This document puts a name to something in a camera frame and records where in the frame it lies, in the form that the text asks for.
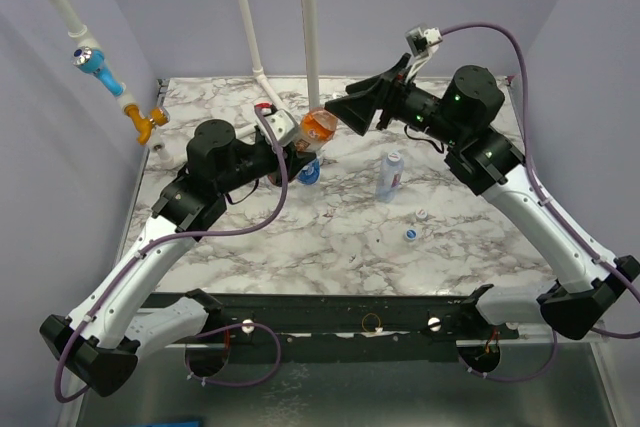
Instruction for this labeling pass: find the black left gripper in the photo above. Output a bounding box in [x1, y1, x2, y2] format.
[217, 136, 317, 195]

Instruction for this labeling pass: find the blue label Pocari bottle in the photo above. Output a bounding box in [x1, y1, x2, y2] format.
[297, 155, 321, 186]

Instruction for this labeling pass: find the orange tea bottle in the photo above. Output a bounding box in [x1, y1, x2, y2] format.
[294, 109, 338, 152]

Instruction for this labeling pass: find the white bottle cap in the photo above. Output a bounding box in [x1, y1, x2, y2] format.
[415, 209, 428, 220]

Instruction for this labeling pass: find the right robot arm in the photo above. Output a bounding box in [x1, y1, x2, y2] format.
[325, 55, 639, 340]

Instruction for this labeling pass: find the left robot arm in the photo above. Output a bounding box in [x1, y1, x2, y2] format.
[40, 110, 315, 403]

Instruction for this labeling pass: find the yellow plastic faucet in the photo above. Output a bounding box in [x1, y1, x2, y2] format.
[124, 104, 170, 145]

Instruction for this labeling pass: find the white vertical pole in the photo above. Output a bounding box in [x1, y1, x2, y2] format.
[301, 0, 320, 110]

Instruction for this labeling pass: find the blue plastic faucet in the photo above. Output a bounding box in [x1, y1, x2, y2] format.
[72, 46, 124, 97]

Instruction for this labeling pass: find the blue object at bottom edge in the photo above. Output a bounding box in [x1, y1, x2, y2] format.
[165, 420, 202, 427]

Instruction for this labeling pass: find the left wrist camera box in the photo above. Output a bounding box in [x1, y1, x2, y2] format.
[256, 106, 300, 147]

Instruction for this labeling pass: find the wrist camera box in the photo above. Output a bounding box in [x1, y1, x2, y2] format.
[256, 106, 300, 147]
[405, 24, 443, 69]

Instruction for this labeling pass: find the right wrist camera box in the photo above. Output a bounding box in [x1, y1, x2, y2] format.
[405, 24, 443, 69]

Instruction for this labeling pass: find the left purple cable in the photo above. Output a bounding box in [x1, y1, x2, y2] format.
[52, 102, 289, 404]

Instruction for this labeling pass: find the purple cable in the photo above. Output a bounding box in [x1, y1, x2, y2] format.
[437, 22, 640, 383]
[52, 102, 289, 404]

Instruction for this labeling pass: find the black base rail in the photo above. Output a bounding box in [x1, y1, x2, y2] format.
[186, 289, 519, 364]

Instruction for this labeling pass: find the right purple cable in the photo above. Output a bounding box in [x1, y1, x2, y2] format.
[437, 22, 640, 383]

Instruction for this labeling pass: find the white PVC pipe frame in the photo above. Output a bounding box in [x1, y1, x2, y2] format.
[12, 0, 314, 171]

